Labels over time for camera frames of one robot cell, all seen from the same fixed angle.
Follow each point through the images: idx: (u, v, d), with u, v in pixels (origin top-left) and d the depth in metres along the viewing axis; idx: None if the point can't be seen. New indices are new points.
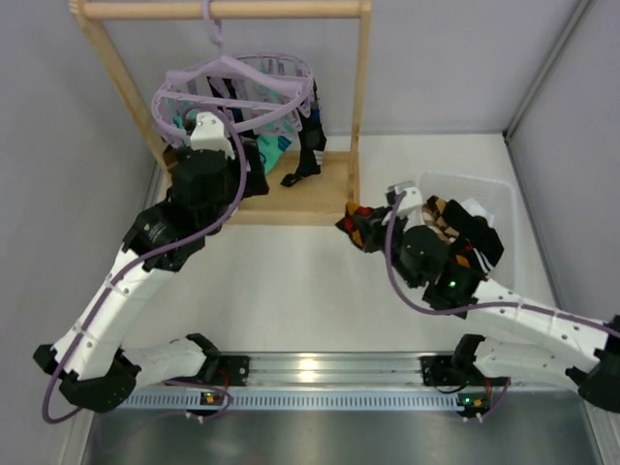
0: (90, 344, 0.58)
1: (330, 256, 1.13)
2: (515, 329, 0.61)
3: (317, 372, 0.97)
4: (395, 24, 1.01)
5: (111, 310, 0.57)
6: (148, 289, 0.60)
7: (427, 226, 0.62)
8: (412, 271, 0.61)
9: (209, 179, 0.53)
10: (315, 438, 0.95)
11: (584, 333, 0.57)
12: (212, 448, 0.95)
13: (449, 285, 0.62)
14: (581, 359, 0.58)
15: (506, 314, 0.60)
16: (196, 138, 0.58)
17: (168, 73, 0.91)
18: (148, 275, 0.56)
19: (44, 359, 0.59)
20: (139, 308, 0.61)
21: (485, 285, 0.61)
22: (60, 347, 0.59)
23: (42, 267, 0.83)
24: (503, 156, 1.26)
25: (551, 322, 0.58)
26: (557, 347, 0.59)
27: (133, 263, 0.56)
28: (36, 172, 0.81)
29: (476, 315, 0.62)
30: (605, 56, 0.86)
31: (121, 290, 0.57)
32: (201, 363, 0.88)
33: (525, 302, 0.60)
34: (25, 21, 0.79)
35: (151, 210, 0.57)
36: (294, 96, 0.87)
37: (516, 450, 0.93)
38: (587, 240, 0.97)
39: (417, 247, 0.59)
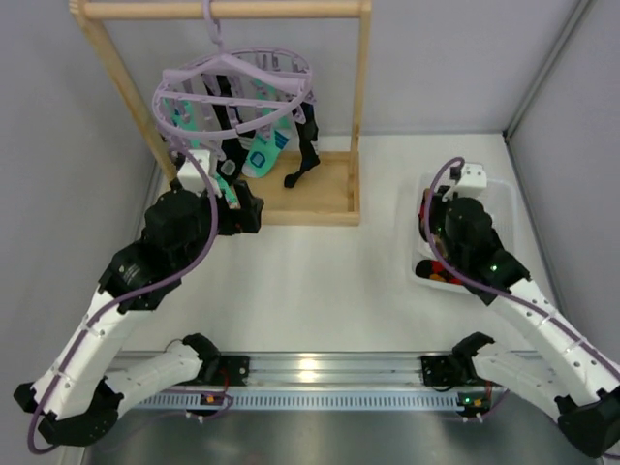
0: (68, 384, 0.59)
1: (331, 256, 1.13)
2: (535, 338, 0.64)
3: (318, 372, 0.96)
4: (395, 24, 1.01)
5: (90, 350, 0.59)
6: (124, 326, 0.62)
7: (477, 201, 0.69)
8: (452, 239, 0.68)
9: (180, 221, 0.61)
10: (315, 438, 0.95)
11: (597, 371, 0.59)
12: (212, 448, 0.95)
13: (488, 268, 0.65)
14: (580, 391, 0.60)
15: (531, 319, 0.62)
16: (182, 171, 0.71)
17: (165, 72, 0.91)
18: (124, 316, 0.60)
19: (23, 398, 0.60)
20: (115, 346, 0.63)
21: (525, 284, 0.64)
22: (40, 387, 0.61)
23: (42, 267, 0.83)
24: (504, 157, 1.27)
25: (572, 346, 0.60)
26: (564, 371, 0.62)
27: (110, 305, 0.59)
28: (36, 172, 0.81)
29: (502, 305, 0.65)
30: (605, 56, 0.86)
31: (100, 329, 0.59)
32: (197, 369, 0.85)
33: (555, 318, 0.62)
34: (25, 21, 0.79)
35: (127, 251, 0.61)
36: (296, 93, 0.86)
37: (516, 449, 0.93)
38: (587, 240, 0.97)
39: (457, 213, 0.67)
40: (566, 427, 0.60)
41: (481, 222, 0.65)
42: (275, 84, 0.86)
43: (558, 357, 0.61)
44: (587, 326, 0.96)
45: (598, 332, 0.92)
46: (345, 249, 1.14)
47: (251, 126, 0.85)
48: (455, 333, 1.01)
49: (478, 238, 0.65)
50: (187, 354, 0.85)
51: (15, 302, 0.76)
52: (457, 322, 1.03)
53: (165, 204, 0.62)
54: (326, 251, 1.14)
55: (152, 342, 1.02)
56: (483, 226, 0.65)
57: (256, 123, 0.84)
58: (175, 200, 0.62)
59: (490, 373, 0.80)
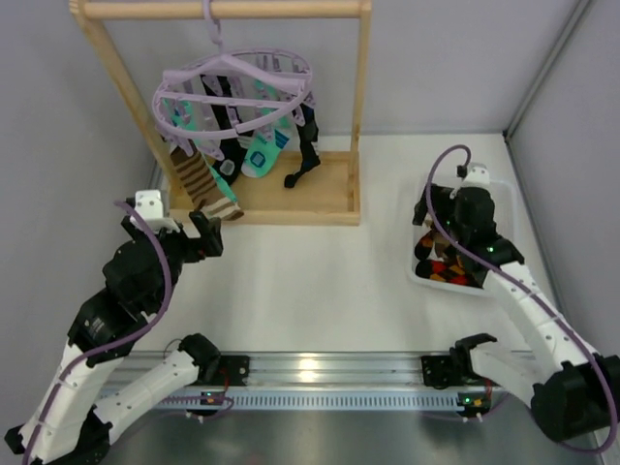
0: (48, 433, 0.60)
1: (331, 256, 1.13)
2: (518, 315, 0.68)
3: (318, 372, 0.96)
4: (395, 24, 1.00)
5: (63, 402, 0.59)
6: (99, 375, 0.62)
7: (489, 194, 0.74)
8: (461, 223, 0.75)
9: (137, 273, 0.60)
10: (315, 438, 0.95)
11: (567, 346, 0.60)
12: (213, 448, 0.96)
13: (484, 249, 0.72)
14: (548, 363, 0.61)
15: (515, 293, 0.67)
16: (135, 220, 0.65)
17: (165, 72, 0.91)
18: (94, 369, 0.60)
19: (13, 444, 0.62)
20: (95, 390, 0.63)
21: (518, 266, 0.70)
22: (26, 432, 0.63)
23: (42, 266, 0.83)
24: (504, 156, 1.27)
25: (546, 321, 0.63)
26: (538, 346, 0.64)
27: (78, 360, 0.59)
28: (37, 172, 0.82)
29: (493, 283, 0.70)
30: (605, 56, 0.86)
31: (70, 384, 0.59)
32: (194, 376, 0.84)
33: (537, 295, 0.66)
34: (25, 21, 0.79)
35: (93, 302, 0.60)
36: (297, 93, 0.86)
37: (515, 449, 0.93)
38: (586, 239, 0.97)
39: (467, 198, 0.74)
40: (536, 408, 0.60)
41: (485, 206, 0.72)
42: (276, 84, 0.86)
43: (532, 329, 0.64)
44: (587, 326, 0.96)
45: (598, 332, 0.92)
46: (345, 249, 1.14)
47: (252, 125, 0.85)
48: (455, 333, 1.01)
49: (480, 220, 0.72)
50: (182, 361, 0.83)
51: (16, 302, 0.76)
52: (457, 322, 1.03)
53: (123, 260, 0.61)
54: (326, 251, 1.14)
55: (152, 342, 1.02)
56: (487, 209, 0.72)
57: (256, 123, 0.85)
58: (136, 252, 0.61)
59: (484, 367, 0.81)
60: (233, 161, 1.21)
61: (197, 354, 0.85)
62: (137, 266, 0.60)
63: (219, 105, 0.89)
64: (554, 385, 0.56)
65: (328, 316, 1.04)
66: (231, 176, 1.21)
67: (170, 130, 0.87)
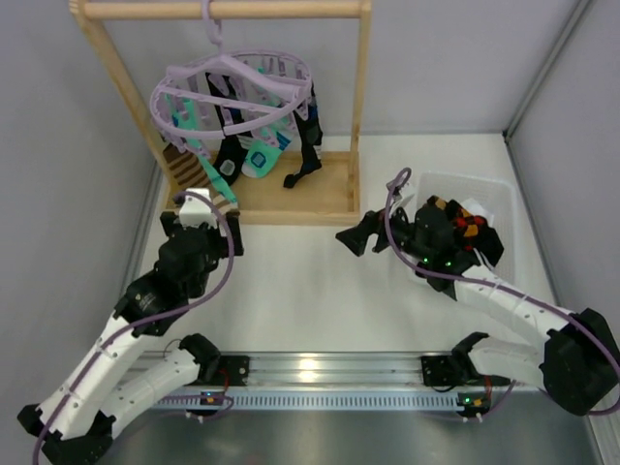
0: (76, 405, 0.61)
1: (331, 257, 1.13)
2: (493, 310, 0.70)
3: (318, 372, 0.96)
4: (395, 24, 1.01)
5: (101, 371, 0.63)
6: (134, 353, 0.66)
7: (437, 208, 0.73)
8: (419, 247, 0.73)
9: (192, 255, 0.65)
10: (315, 438, 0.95)
11: (545, 317, 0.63)
12: (212, 448, 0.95)
13: (446, 265, 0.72)
14: (539, 338, 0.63)
15: (483, 292, 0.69)
16: (184, 212, 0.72)
17: (169, 68, 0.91)
18: (137, 341, 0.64)
19: (28, 420, 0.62)
20: (121, 374, 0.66)
21: (476, 268, 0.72)
22: (47, 408, 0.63)
23: (40, 266, 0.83)
24: (503, 157, 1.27)
25: (519, 302, 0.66)
26: (524, 327, 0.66)
27: (124, 330, 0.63)
28: (35, 171, 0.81)
29: (463, 293, 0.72)
30: (605, 55, 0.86)
31: (111, 353, 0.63)
32: (194, 373, 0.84)
33: (502, 285, 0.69)
34: (25, 20, 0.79)
35: (140, 282, 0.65)
36: (291, 100, 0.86)
37: (516, 449, 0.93)
38: (585, 239, 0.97)
39: (423, 224, 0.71)
40: (552, 389, 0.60)
41: (446, 229, 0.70)
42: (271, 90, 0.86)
43: (511, 315, 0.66)
44: None
45: None
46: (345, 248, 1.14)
47: (239, 132, 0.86)
48: (454, 333, 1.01)
49: (444, 242, 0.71)
50: (185, 358, 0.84)
51: (15, 302, 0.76)
52: (457, 322, 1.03)
53: (180, 241, 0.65)
54: (326, 251, 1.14)
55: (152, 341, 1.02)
56: (447, 231, 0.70)
57: (249, 126, 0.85)
58: (186, 236, 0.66)
59: (489, 366, 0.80)
60: (233, 161, 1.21)
61: (196, 350, 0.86)
62: (192, 248, 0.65)
63: (215, 105, 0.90)
64: (552, 356, 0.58)
65: (328, 315, 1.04)
66: (230, 176, 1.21)
67: (162, 125, 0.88)
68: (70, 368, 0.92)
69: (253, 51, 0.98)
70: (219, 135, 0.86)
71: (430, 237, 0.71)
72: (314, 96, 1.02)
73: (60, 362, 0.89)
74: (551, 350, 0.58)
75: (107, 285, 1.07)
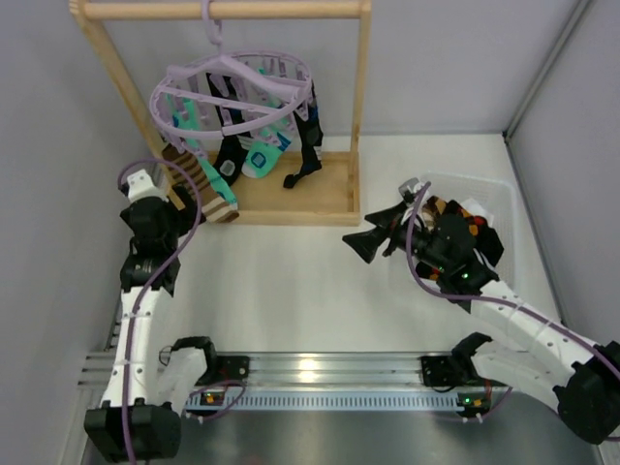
0: (139, 368, 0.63)
1: (331, 258, 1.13)
2: (511, 330, 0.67)
3: (318, 372, 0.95)
4: (395, 24, 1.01)
5: (145, 330, 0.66)
6: (160, 312, 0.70)
7: (463, 220, 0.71)
8: (437, 256, 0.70)
9: (158, 212, 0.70)
10: (315, 438, 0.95)
11: (569, 346, 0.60)
12: (212, 448, 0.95)
13: (461, 276, 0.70)
14: (561, 369, 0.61)
15: (503, 311, 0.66)
16: (134, 194, 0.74)
17: (169, 68, 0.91)
18: (160, 292, 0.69)
19: (102, 413, 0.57)
20: (157, 337, 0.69)
21: (497, 284, 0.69)
22: (112, 395, 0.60)
23: (41, 265, 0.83)
24: (503, 157, 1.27)
25: (542, 328, 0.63)
26: (543, 356, 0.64)
27: (145, 290, 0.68)
28: (35, 171, 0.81)
29: (480, 308, 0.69)
30: (605, 55, 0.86)
31: (143, 313, 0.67)
32: (203, 358, 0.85)
33: (524, 306, 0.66)
34: (25, 20, 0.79)
35: (130, 261, 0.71)
36: (291, 101, 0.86)
37: (515, 449, 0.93)
38: (585, 239, 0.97)
39: (446, 232, 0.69)
40: (564, 416, 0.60)
41: (468, 239, 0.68)
42: (270, 90, 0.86)
43: (533, 341, 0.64)
44: (586, 326, 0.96)
45: (598, 332, 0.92)
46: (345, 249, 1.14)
47: (238, 132, 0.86)
48: (454, 333, 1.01)
49: (465, 255, 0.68)
50: (193, 354, 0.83)
51: (15, 302, 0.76)
52: (457, 323, 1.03)
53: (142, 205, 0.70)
54: (325, 251, 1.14)
55: None
56: (470, 242, 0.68)
57: (248, 126, 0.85)
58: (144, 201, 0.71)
59: (491, 370, 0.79)
60: (233, 161, 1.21)
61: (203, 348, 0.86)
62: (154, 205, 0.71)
63: (215, 105, 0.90)
64: (574, 389, 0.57)
65: (328, 316, 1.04)
66: (230, 176, 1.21)
67: (162, 125, 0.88)
68: (70, 368, 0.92)
69: (253, 52, 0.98)
70: (218, 135, 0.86)
71: (451, 248, 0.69)
72: (314, 96, 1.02)
73: (61, 362, 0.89)
74: (574, 382, 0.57)
75: (107, 285, 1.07)
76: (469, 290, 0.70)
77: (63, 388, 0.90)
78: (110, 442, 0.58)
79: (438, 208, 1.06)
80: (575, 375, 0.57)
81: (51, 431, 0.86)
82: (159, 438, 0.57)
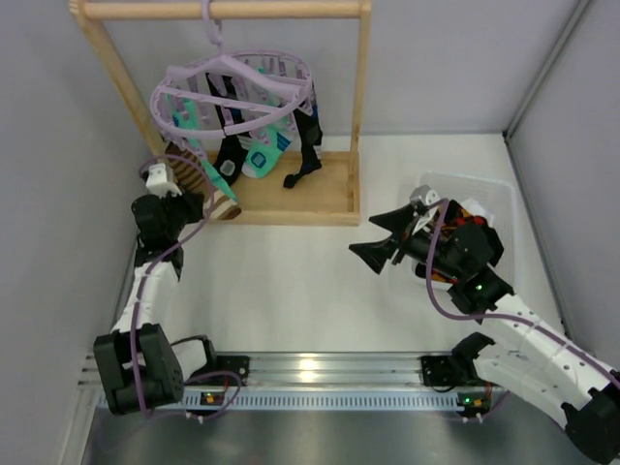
0: (148, 305, 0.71)
1: (331, 257, 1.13)
2: (523, 348, 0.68)
3: (318, 372, 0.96)
4: (395, 24, 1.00)
5: (154, 285, 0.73)
6: (168, 278, 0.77)
7: (480, 230, 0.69)
8: (450, 265, 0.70)
9: (160, 210, 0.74)
10: (315, 439, 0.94)
11: (585, 371, 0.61)
12: (211, 448, 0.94)
13: (475, 288, 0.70)
14: (574, 392, 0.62)
15: (518, 329, 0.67)
16: (152, 184, 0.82)
17: (169, 68, 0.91)
18: (169, 263, 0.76)
19: (111, 335, 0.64)
20: (164, 294, 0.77)
21: (511, 298, 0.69)
22: (122, 325, 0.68)
23: (41, 265, 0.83)
24: (503, 157, 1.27)
25: (559, 351, 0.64)
26: (557, 377, 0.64)
27: (158, 259, 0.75)
28: (35, 171, 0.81)
29: (492, 322, 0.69)
30: (605, 54, 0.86)
31: (153, 273, 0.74)
32: (204, 351, 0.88)
33: (541, 325, 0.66)
34: (25, 20, 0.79)
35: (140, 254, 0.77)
36: (291, 100, 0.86)
37: (515, 449, 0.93)
38: (584, 238, 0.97)
39: (463, 244, 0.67)
40: (573, 435, 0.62)
41: (485, 253, 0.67)
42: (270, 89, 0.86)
43: (548, 362, 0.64)
44: (587, 326, 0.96)
45: (598, 332, 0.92)
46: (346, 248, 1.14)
47: (238, 132, 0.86)
48: (455, 333, 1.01)
49: (480, 267, 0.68)
50: (196, 348, 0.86)
51: (15, 302, 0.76)
52: (457, 323, 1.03)
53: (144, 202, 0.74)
54: (326, 251, 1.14)
55: None
56: (486, 256, 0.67)
57: (248, 126, 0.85)
58: (146, 199, 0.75)
59: (493, 374, 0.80)
60: (233, 161, 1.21)
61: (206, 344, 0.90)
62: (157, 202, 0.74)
63: (215, 105, 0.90)
64: (590, 415, 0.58)
65: (328, 316, 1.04)
66: (231, 176, 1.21)
67: (163, 126, 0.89)
68: (69, 368, 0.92)
69: (253, 51, 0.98)
70: (219, 135, 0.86)
71: (468, 260, 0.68)
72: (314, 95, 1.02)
73: (61, 362, 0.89)
74: (589, 408, 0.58)
75: (107, 285, 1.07)
76: (482, 302, 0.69)
77: (64, 388, 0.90)
78: (114, 369, 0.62)
79: None
80: (591, 401, 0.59)
81: (51, 430, 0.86)
82: (163, 359, 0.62)
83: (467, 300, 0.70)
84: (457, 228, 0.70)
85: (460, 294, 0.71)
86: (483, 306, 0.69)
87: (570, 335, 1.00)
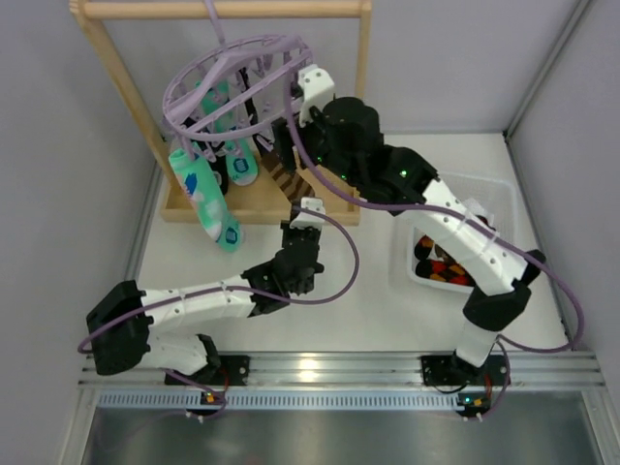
0: (176, 310, 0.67)
1: (331, 257, 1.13)
2: (448, 240, 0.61)
3: (318, 372, 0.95)
4: (395, 23, 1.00)
5: (211, 303, 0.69)
6: (233, 310, 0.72)
7: (356, 97, 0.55)
8: (339, 154, 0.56)
9: (299, 267, 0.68)
10: (316, 437, 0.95)
11: (507, 263, 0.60)
12: (213, 447, 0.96)
13: (398, 174, 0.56)
14: (493, 283, 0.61)
15: (449, 224, 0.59)
16: (301, 218, 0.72)
17: (166, 114, 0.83)
18: (249, 302, 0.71)
19: (132, 291, 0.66)
20: (213, 315, 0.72)
21: (437, 187, 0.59)
22: (150, 294, 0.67)
23: (42, 267, 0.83)
24: (503, 156, 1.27)
25: (487, 243, 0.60)
26: (478, 267, 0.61)
27: (248, 288, 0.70)
28: (35, 171, 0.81)
29: (416, 215, 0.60)
30: (605, 53, 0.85)
31: (228, 295, 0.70)
32: (198, 366, 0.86)
33: (469, 218, 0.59)
34: (24, 20, 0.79)
35: (258, 269, 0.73)
36: (301, 45, 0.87)
37: (514, 449, 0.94)
38: (584, 237, 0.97)
39: (337, 118, 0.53)
40: (475, 311, 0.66)
41: (367, 117, 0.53)
42: (280, 46, 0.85)
43: (474, 256, 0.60)
44: (587, 326, 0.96)
45: (598, 331, 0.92)
46: (345, 248, 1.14)
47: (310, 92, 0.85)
48: (455, 333, 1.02)
49: (369, 138, 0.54)
50: (198, 359, 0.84)
51: (15, 302, 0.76)
52: (457, 322, 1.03)
53: (294, 252, 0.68)
54: (326, 251, 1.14)
55: None
56: (371, 120, 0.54)
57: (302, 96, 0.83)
58: (303, 248, 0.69)
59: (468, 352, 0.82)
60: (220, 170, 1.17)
61: (210, 356, 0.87)
62: (302, 262, 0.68)
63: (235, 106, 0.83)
64: (505, 302, 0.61)
65: (329, 315, 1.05)
66: (221, 185, 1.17)
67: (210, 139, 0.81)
68: (68, 367, 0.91)
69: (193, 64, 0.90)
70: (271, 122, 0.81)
71: (352, 136, 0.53)
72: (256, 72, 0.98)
73: (61, 363, 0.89)
74: (514, 301, 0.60)
75: (108, 285, 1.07)
76: (408, 190, 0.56)
77: (63, 388, 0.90)
78: (107, 310, 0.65)
79: None
80: (514, 293, 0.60)
81: (52, 430, 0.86)
82: (118, 351, 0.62)
83: (387, 191, 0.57)
84: (328, 105, 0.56)
85: (375, 186, 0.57)
86: (410, 195, 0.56)
87: (570, 335, 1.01)
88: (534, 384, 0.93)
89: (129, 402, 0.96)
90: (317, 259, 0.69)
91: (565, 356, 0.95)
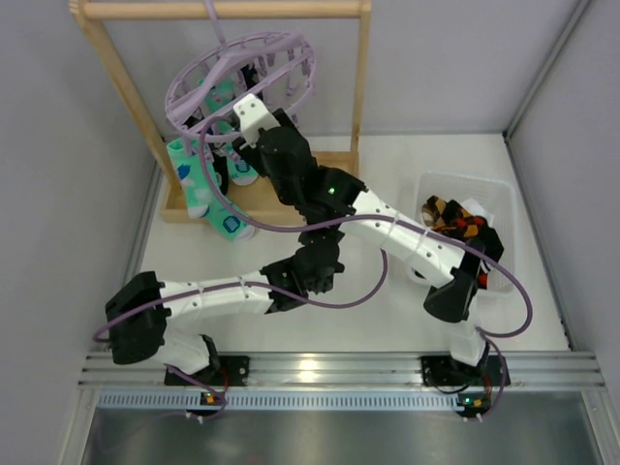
0: (195, 303, 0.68)
1: (344, 258, 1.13)
2: (387, 244, 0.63)
3: (318, 372, 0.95)
4: (394, 22, 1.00)
5: (230, 297, 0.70)
6: (250, 305, 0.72)
7: (286, 126, 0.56)
8: (275, 176, 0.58)
9: (319, 266, 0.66)
10: (315, 437, 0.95)
11: (444, 253, 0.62)
12: (213, 448, 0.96)
13: (327, 193, 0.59)
14: (437, 274, 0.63)
15: (382, 228, 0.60)
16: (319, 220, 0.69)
17: (170, 113, 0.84)
18: (265, 297, 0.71)
19: (151, 281, 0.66)
20: (230, 309, 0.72)
21: (365, 197, 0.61)
22: (168, 287, 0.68)
23: (41, 266, 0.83)
24: (503, 157, 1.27)
25: (420, 239, 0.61)
26: (419, 263, 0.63)
27: (266, 285, 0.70)
28: (34, 170, 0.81)
29: (351, 225, 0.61)
30: (605, 53, 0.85)
31: (246, 291, 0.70)
32: (200, 366, 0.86)
33: (399, 218, 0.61)
34: (24, 19, 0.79)
35: (276, 266, 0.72)
36: (303, 44, 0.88)
37: (514, 449, 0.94)
38: (584, 237, 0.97)
39: (269, 146, 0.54)
40: (434, 309, 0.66)
41: (297, 144, 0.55)
42: (283, 46, 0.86)
43: (412, 253, 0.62)
44: (587, 326, 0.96)
45: (598, 332, 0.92)
46: (358, 248, 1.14)
47: (311, 93, 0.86)
48: None
49: (300, 162, 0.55)
50: (199, 359, 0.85)
51: (15, 301, 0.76)
52: None
53: (315, 250, 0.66)
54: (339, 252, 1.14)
55: None
56: (301, 146, 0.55)
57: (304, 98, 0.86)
58: (325, 247, 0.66)
59: (462, 350, 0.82)
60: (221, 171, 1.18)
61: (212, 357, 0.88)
62: (322, 261, 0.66)
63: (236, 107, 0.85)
64: (455, 294, 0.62)
65: (329, 315, 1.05)
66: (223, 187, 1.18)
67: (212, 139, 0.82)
68: (68, 367, 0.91)
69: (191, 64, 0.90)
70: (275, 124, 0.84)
71: (284, 163, 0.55)
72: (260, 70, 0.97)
73: (61, 363, 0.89)
74: (456, 290, 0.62)
75: (108, 284, 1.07)
76: (338, 205, 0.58)
77: (64, 388, 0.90)
78: (126, 299, 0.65)
79: (437, 208, 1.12)
80: (454, 282, 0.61)
81: (52, 430, 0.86)
82: (135, 342, 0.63)
83: (322, 210, 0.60)
84: (262, 134, 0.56)
85: (310, 206, 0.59)
86: (341, 209, 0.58)
87: (569, 335, 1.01)
88: (534, 384, 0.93)
89: (129, 403, 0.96)
90: (337, 258, 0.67)
91: (564, 356, 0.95)
